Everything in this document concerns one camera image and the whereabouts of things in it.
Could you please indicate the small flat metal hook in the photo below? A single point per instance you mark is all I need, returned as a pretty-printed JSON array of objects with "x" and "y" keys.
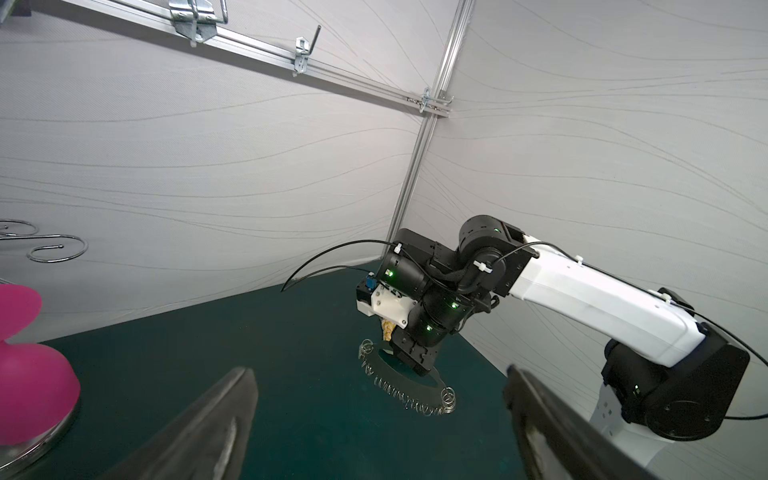
[{"x": 303, "y": 50}]

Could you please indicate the right metal hook bracket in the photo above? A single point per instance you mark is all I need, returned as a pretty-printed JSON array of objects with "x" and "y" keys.
[{"x": 427, "y": 103}]

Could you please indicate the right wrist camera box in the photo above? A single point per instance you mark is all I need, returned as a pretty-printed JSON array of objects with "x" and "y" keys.
[{"x": 374, "y": 298}]

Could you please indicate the pink wine glass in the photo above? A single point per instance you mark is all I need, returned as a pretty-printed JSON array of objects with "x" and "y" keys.
[{"x": 39, "y": 387}]

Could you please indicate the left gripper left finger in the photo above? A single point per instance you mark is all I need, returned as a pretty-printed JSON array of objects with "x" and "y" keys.
[{"x": 208, "y": 440}]

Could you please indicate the loop metal hook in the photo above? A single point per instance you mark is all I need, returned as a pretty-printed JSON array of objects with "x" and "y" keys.
[{"x": 197, "y": 20}]

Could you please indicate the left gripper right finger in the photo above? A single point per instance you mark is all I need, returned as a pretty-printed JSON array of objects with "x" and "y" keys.
[{"x": 557, "y": 443}]

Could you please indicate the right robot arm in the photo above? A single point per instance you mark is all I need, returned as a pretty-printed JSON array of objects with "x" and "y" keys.
[{"x": 669, "y": 374}]

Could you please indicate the snack packet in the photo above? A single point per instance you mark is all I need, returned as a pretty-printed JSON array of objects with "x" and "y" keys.
[{"x": 388, "y": 328}]

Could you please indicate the green table mat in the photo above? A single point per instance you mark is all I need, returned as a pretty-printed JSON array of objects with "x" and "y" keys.
[{"x": 318, "y": 415}]

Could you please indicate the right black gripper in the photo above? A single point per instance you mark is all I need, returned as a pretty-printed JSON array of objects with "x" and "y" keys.
[{"x": 418, "y": 346}]

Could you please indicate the aluminium cross rail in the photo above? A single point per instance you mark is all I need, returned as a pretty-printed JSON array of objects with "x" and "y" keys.
[{"x": 157, "y": 17}]

